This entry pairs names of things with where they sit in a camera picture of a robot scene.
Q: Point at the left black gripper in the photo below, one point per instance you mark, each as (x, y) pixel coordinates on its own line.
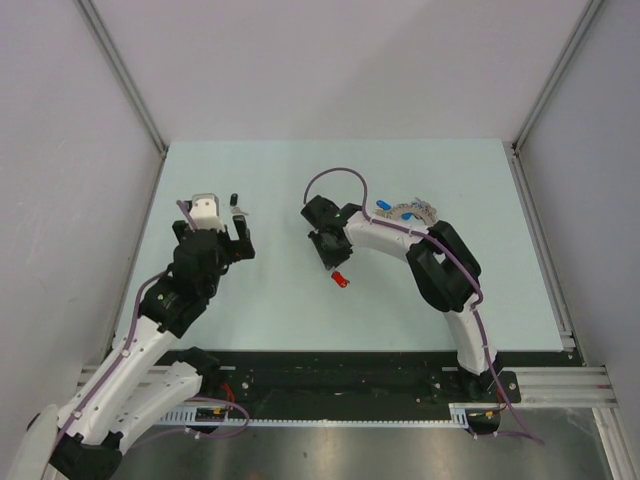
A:
(239, 248)

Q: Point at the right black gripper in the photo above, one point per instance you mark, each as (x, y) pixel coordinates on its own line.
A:
(330, 260)

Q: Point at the key with red tag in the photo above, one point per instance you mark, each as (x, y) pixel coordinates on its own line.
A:
(340, 279)

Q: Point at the silver disc keyring with keys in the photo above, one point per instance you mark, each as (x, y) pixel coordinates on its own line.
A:
(418, 208)

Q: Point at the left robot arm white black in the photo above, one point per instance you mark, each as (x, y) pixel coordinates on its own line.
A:
(88, 437)

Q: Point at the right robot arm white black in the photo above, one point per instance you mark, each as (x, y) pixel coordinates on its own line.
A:
(445, 271)

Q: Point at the key with black tag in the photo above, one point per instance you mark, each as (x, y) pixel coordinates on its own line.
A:
(235, 209)

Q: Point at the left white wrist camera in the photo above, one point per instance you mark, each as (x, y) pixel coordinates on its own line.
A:
(205, 212)

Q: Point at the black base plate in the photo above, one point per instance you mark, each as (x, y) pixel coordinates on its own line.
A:
(435, 376)

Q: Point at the right aluminium corner post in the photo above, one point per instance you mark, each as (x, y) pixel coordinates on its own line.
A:
(568, 53)

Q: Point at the aluminium corner post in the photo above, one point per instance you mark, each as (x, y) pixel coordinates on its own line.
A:
(99, 30)
(568, 53)

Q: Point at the white slotted cable duct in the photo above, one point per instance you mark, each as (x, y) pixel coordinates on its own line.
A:
(414, 415)

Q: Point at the left aluminium corner post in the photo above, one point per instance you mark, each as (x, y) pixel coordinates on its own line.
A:
(99, 30)

